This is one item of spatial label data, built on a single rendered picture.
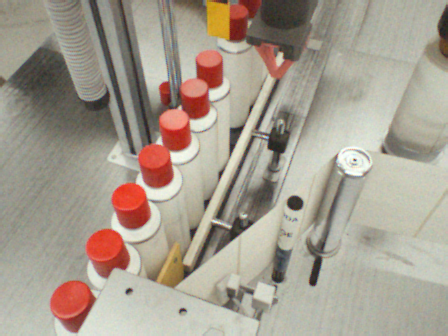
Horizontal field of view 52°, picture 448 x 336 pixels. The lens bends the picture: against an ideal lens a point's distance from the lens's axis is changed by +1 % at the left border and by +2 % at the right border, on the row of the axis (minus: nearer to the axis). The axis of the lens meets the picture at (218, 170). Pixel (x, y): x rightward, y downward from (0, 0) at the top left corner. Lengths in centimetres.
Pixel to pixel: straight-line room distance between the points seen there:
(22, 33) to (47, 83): 164
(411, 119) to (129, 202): 42
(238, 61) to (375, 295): 36
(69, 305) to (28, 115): 56
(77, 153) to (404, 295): 55
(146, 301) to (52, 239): 43
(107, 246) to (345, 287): 33
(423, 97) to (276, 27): 22
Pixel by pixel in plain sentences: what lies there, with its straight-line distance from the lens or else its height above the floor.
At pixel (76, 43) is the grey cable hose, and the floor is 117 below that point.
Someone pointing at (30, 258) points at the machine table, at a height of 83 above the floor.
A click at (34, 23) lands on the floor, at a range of 264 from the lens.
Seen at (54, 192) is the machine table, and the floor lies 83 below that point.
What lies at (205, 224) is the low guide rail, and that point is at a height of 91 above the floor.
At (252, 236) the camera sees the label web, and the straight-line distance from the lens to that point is 46.
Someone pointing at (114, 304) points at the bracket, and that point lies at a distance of 33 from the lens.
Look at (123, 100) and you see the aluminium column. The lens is 68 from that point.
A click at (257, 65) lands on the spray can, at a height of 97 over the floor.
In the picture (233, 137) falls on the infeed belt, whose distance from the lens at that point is 74.
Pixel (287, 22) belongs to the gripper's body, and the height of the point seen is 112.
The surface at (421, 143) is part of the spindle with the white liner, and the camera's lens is 71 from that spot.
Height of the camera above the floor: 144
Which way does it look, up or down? 54 degrees down
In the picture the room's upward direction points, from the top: 1 degrees counter-clockwise
